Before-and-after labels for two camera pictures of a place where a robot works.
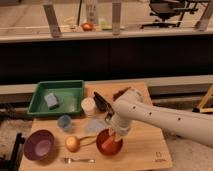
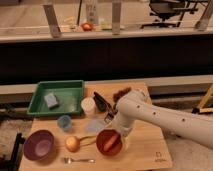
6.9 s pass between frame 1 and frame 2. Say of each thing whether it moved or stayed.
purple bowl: stayed
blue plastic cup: stayed
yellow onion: stayed
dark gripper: moved
